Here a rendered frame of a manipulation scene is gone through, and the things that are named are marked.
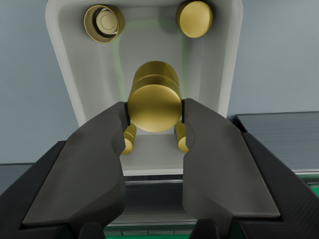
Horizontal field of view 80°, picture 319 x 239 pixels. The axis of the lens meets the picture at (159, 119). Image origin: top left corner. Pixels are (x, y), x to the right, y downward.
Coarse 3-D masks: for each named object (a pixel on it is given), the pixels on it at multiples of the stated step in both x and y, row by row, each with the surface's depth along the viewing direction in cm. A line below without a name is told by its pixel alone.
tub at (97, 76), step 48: (48, 0) 16; (96, 0) 16; (144, 0) 17; (240, 0) 16; (96, 48) 25; (144, 48) 25; (192, 48) 25; (96, 96) 25; (192, 96) 28; (144, 144) 31
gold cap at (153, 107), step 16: (144, 64) 14; (160, 64) 14; (144, 80) 11; (160, 80) 11; (176, 80) 13; (144, 96) 11; (160, 96) 11; (176, 96) 11; (128, 112) 12; (144, 112) 12; (160, 112) 12; (176, 112) 12; (144, 128) 12; (160, 128) 12
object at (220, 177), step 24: (192, 120) 9; (216, 120) 9; (192, 144) 9; (216, 144) 8; (240, 144) 8; (192, 168) 7; (216, 168) 7; (240, 168) 7; (192, 192) 6; (216, 192) 6; (240, 192) 6; (264, 192) 6; (192, 216) 7; (216, 216) 6; (240, 216) 5; (264, 216) 5
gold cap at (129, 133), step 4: (132, 124) 30; (128, 128) 29; (132, 128) 30; (124, 132) 28; (128, 132) 28; (132, 132) 29; (124, 136) 27; (128, 136) 28; (132, 136) 29; (128, 140) 27; (132, 140) 28; (128, 144) 28; (132, 144) 28; (128, 148) 28; (132, 148) 28; (124, 152) 28; (128, 152) 28
